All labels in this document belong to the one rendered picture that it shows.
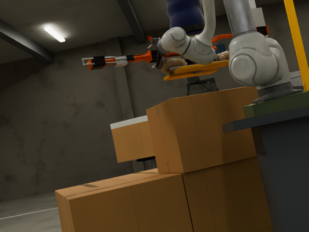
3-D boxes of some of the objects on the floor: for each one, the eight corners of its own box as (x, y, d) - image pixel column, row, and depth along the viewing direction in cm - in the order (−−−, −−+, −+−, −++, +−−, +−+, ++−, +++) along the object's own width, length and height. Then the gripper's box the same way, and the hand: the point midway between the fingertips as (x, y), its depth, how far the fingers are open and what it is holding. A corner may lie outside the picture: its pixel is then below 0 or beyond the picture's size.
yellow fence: (323, 187, 393) (276, -20, 408) (334, 186, 390) (286, -23, 405) (329, 206, 311) (270, -54, 326) (343, 204, 308) (283, -59, 323)
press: (240, 155, 1109) (222, 71, 1127) (246, 157, 1003) (226, 63, 1020) (195, 164, 1118) (178, 80, 1135) (196, 166, 1011) (177, 73, 1029)
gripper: (154, 26, 220) (142, 38, 240) (163, 68, 218) (150, 77, 239) (166, 25, 222) (153, 37, 243) (175, 66, 221) (161, 76, 241)
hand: (152, 56), depth 239 cm, fingers open, 11 cm apart
